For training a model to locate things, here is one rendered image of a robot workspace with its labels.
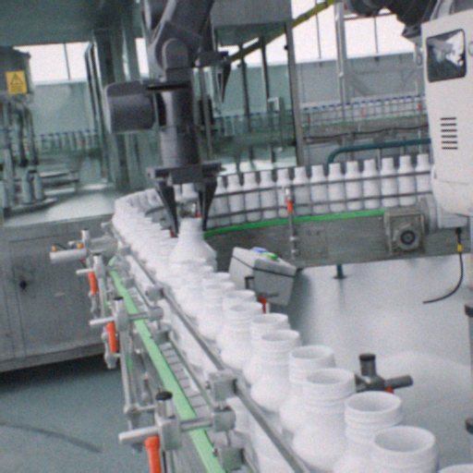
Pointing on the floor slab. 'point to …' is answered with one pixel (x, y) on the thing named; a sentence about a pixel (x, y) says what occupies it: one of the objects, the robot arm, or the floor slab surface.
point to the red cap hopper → (369, 73)
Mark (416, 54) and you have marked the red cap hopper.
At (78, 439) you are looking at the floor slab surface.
